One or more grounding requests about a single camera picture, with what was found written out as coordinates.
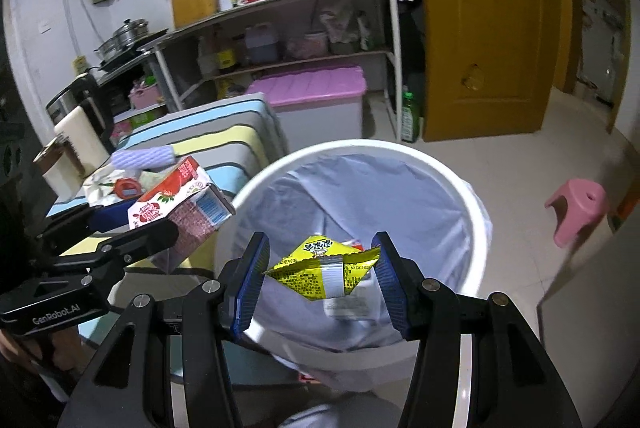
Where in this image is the pink plastic stool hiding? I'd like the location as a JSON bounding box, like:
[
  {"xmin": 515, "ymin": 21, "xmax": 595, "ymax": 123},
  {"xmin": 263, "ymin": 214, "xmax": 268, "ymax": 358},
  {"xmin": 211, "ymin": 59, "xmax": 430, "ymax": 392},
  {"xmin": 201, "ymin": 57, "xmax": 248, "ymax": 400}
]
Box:
[{"xmin": 544, "ymin": 178, "xmax": 609, "ymax": 249}]

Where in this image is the green package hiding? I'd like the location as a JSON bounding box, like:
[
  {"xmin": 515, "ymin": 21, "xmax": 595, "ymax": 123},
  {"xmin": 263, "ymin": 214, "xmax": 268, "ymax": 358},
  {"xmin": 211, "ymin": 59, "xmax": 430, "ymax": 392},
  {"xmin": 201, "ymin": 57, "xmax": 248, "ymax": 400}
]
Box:
[{"xmin": 129, "ymin": 103, "xmax": 169, "ymax": 130}]

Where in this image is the red round lid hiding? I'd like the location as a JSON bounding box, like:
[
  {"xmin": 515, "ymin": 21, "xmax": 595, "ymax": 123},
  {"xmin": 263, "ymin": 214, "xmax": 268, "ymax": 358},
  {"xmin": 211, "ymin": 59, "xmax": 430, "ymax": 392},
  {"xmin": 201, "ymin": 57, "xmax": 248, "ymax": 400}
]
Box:
[{"xmin": 114, "ymin": 178, "xmax": 144, "ymax": 200}]

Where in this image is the grey plastic bin liner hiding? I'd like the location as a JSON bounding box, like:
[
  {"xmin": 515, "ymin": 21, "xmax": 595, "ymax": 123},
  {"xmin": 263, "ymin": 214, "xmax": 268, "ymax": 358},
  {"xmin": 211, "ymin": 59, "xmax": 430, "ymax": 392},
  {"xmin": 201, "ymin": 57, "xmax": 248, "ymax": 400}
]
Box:
[{"xmin": 240, "ymin": 153, "xmax": 476, "ymax": 359}]

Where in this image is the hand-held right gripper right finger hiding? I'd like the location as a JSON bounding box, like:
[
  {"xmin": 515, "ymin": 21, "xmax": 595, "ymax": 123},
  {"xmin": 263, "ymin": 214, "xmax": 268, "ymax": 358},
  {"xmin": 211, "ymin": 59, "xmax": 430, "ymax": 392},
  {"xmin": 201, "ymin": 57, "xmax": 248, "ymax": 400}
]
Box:
[{"xmin": 369, "ymin": 231, "xmax": 583, "ymax": 428}]

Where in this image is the green white packet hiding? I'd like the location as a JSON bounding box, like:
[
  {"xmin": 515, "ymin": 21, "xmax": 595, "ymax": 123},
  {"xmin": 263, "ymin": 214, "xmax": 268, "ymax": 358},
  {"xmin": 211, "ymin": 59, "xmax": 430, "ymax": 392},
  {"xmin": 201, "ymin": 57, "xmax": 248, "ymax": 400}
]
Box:
[{"xmin": 357, "ymin": 16, "xmax": 382, "ymax": 52}]

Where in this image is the person's left hand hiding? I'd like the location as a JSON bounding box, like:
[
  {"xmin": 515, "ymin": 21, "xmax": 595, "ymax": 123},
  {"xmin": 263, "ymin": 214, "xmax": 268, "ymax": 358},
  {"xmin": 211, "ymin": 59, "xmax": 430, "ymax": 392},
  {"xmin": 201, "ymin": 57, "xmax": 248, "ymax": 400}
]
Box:
[{"xmin": 0, "ymin": 330, "xmax": 40, "ymax": 369}]

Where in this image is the yellow snack packet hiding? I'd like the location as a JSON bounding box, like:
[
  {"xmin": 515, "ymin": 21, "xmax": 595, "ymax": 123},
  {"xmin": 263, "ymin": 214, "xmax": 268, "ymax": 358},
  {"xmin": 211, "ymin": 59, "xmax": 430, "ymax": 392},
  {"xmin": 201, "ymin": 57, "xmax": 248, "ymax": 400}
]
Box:
[{"xmin": 263, "ymin": 235, "xmax": 383, "ymax": 319}]

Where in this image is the steel steamer pot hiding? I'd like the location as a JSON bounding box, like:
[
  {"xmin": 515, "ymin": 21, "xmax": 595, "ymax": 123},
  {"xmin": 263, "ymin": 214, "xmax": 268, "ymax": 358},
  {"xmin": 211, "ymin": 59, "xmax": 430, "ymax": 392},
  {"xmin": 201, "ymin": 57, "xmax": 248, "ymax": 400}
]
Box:
[{"xmin": 95, "ymin": 18, "xmax": 150, "ymax": 59}]

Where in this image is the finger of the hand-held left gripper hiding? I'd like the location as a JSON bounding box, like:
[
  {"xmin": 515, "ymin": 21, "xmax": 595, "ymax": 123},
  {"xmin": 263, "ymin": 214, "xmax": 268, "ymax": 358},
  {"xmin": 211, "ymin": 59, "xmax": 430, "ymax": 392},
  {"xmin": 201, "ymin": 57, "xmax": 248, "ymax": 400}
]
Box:
[
  {"xmin": 35, "ymin": 219, "xmax": 180, "ymax": 280},
  {"xmin": 37, "ymin": 203, "xmax": 132, "ymax": 237}
]

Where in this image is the yellow label dark bottle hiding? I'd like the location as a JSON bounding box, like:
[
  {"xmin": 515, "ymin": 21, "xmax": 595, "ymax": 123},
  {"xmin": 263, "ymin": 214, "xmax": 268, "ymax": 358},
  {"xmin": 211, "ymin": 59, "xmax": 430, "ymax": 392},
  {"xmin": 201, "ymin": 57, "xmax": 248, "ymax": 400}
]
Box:
[{"xmin": 216, "ymin": 36, "xmax": 237, "ymax": 74}]

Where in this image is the cream black soy milk maker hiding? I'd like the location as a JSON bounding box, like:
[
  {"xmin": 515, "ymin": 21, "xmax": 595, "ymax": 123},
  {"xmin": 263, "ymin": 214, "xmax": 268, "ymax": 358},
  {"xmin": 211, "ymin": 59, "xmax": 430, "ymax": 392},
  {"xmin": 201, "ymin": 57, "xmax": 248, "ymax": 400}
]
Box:
[{"xmin": 46, "ymin": 73, "xmax": 112, "ymax": 179}]

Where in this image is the pink lid storage box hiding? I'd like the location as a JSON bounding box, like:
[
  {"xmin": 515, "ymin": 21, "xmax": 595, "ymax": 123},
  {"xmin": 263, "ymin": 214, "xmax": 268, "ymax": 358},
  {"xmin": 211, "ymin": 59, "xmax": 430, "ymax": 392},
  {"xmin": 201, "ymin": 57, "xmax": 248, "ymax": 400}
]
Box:
[{"xmin": 245, "ymin": 64, "xmax": 367, "ymax": 154}]

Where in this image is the striped tablecloth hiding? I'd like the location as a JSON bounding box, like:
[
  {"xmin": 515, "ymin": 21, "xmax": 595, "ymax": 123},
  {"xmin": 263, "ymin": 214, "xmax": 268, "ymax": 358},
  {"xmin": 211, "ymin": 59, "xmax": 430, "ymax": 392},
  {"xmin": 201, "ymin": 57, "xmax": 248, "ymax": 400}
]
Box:
[{"xmin": 47, "ymin": 93, "xmax": 291, "ymax": 389}]

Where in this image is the brown and white container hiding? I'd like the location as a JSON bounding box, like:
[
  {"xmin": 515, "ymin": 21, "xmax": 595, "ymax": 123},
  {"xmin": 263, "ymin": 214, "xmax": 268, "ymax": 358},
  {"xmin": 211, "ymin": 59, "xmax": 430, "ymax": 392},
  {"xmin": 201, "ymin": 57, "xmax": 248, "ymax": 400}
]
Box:
[{"xmin": 32, "ymin": 139, "xmax": 87, "ymax": 204}]

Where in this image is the crumpled plastic bag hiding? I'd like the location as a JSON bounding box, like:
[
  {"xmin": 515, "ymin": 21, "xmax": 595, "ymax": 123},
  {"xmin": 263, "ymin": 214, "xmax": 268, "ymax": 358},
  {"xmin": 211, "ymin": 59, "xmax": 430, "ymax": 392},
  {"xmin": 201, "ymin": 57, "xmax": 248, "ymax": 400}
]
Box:
[{"xmin": 320, "ymin": 7, "xmax": 362, "ymax": 44}]

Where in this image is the white round bin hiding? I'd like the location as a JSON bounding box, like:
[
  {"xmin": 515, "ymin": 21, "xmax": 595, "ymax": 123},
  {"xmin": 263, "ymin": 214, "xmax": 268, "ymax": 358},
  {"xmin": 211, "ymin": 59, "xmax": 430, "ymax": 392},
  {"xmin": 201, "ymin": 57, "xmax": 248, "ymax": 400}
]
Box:
[{"xmin": 215, "ymin": 138, "xmax": 496, "ymax": 389}]

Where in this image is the green plastic bottle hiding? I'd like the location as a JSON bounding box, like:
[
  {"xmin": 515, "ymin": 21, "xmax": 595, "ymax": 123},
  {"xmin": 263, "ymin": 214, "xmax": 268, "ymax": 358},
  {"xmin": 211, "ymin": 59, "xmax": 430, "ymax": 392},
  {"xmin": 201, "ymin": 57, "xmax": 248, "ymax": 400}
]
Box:
[{"xmin": 400, "ymin": 91, "xmax": 422, "ymax": 144}]

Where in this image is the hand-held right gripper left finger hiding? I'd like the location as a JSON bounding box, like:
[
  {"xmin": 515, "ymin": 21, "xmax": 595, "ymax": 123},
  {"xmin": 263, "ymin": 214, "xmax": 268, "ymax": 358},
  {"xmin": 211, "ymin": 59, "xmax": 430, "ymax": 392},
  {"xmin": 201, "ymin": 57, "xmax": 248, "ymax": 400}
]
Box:
[{"xmin": 57, "ymin": 231, "xmax": 271, "ymax": 428}]

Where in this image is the white power cord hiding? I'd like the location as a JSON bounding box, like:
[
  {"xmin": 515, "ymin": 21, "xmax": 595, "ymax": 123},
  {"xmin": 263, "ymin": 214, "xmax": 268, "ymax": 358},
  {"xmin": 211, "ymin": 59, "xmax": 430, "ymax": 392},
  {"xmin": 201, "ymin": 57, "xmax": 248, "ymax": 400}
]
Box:
[{"xmin": 60, "ymin": 0, "xmax": 101, "ymax": 59}]

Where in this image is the purple foam net sleeve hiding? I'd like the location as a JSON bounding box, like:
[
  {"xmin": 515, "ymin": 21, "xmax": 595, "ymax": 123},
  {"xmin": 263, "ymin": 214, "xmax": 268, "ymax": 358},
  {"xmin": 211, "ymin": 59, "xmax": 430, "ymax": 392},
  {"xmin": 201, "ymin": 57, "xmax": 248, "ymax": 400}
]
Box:
[{"xmin": 110, "ymin": 144, "xmax": 178, "ymax": 171}]

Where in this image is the pink basket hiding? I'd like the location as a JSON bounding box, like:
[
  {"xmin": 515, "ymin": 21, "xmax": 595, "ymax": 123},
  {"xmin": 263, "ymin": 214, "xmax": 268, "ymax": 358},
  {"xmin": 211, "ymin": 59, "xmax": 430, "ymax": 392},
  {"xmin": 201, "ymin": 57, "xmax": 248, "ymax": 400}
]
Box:
[{"xmin": 128, "ymin": 78, "xmax": 164, "ymax": 110}]

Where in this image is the pink pot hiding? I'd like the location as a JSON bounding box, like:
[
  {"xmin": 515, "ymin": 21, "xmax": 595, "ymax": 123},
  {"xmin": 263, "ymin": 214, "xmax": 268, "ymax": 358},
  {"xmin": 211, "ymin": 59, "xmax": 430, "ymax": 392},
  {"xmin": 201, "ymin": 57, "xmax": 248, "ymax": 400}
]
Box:
[{"xmin": 285, "ymin": 31, "xmax": 329, "ymax": 60}]

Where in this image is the red white milk carton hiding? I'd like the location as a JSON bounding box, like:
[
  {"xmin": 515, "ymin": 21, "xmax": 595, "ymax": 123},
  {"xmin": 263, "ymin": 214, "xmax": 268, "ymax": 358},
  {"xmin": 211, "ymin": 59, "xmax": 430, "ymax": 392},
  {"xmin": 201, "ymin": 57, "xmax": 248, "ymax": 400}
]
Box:
[{"xmin": 127, "ymin": 157, "xmax": 236, "ymax": 274}]

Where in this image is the white plastic bottle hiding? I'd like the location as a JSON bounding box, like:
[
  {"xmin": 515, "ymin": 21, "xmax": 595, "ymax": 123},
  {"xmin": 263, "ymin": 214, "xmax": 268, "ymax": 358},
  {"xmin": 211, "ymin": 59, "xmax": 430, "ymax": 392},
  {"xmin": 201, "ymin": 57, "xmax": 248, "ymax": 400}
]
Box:
[{"xmin": 197, "ymin": 36, "xmax": 218, "ymax": 79}]

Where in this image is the yellow printed packet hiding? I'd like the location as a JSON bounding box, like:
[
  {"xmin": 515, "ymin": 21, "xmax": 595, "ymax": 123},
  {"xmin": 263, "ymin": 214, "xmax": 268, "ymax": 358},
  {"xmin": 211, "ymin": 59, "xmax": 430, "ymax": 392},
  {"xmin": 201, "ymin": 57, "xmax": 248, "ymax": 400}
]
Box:
[{"xmin": 217, "ymin": 78, "xmax": 242, "ymax": 100}]

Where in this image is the white printed wrapper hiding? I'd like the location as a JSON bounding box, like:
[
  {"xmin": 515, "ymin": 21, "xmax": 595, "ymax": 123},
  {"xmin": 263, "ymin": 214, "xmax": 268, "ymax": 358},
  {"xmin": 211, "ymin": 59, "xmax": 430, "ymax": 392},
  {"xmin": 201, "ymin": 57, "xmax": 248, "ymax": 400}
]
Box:
[{"xmin": 86, "ymin": 165, "xmax": 166, "ymax": 205}]

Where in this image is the yellow wooden door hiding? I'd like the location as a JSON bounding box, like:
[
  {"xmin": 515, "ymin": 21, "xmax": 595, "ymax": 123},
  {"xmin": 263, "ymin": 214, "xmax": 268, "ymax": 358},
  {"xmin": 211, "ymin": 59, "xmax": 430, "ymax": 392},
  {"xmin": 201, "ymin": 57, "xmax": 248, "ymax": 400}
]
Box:
[{"xmin": 410, "ymin": 0, "xmax": 557, "ymax": 142}]

